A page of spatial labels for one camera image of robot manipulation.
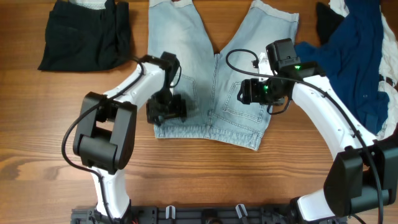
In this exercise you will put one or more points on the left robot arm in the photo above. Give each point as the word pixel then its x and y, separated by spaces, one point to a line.
pixel 106 127

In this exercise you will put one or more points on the folded black shorts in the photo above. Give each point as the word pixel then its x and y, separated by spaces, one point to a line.
pixel 80 39

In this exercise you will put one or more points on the light blue denim shorts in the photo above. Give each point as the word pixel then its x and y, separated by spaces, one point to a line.
pixel 209 81

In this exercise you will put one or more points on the white patterned garment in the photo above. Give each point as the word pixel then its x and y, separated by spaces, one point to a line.
pixel 90 4

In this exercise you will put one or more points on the dark blue shirt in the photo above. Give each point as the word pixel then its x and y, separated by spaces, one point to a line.
pixel 351 60

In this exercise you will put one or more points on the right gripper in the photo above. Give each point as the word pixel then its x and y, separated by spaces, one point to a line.
pixel 250 89

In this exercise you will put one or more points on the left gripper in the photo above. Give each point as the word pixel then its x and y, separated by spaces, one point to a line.
pixel 179 107

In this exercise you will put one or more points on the black mounting rail base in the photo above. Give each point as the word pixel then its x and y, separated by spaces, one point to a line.
pixel 268 214

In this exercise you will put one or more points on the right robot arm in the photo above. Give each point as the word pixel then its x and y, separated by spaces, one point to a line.
pixel 363 175

